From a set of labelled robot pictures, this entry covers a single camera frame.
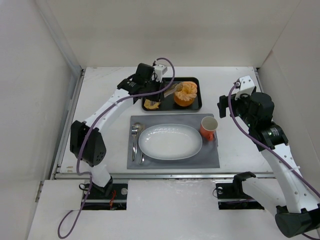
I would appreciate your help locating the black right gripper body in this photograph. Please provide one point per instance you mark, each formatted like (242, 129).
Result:
(223, 106)

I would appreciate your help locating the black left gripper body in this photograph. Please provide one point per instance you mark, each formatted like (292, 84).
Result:
(155, 88)

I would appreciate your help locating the metal serving tongs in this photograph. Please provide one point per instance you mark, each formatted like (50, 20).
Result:
(167, 93)

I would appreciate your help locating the large sugared orange bun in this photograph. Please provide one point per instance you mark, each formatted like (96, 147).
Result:
(186, 95)

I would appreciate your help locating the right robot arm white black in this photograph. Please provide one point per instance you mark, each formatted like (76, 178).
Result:
(297, 210)

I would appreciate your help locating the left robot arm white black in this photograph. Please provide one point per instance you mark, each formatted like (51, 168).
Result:
(86, 140)

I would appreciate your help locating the yellow bread slice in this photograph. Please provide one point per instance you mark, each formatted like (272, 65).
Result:
(150, 105)

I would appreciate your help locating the orange mug white inside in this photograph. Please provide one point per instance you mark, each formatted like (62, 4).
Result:
(208, 127)

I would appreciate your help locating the silver spoon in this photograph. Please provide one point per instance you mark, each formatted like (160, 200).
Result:
(135, 130)

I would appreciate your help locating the grey cloth placemat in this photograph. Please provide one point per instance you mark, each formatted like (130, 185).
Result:
(206, 158)

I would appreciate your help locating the white oval plate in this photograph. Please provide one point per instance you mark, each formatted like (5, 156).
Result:
(170, 142)

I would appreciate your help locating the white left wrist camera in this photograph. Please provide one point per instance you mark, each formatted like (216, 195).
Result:
(159, 71)

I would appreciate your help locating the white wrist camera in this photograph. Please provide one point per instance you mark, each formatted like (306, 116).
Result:
(159, 71)
(245, 85)

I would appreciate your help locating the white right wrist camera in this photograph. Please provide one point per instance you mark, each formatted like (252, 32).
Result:
(245, 85)

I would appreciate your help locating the metal rail table front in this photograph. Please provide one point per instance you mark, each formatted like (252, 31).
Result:
(148, 176)

